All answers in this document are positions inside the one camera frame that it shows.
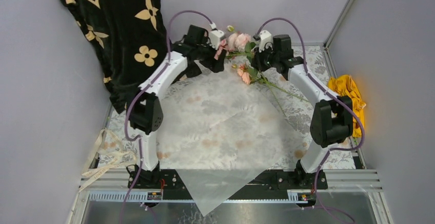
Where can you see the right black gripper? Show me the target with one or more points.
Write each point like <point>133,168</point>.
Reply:
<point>258,54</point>

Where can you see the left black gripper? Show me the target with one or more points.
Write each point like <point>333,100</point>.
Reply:
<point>213,64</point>

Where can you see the pink fake flower bouquet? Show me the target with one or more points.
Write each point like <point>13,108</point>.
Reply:
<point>238,44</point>

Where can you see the white translucent wrapping paper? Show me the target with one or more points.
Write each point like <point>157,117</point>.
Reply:
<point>219,133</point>

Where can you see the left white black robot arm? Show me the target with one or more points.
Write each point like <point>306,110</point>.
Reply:
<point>144,110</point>

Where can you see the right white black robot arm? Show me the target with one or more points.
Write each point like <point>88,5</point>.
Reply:
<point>332,121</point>

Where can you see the black blanket with cream flowers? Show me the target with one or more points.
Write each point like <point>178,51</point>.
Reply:
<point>129,39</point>

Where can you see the floral patterned table mat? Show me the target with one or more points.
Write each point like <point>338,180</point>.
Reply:
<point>296,112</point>

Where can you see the cream printed ribbon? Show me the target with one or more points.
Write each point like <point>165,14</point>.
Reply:
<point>108,152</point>

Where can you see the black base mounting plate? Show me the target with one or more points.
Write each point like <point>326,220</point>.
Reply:
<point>269,185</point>

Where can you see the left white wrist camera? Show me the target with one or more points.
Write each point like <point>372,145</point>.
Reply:
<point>216,36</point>

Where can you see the aluminium frame rail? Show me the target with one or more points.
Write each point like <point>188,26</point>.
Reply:
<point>112,186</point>

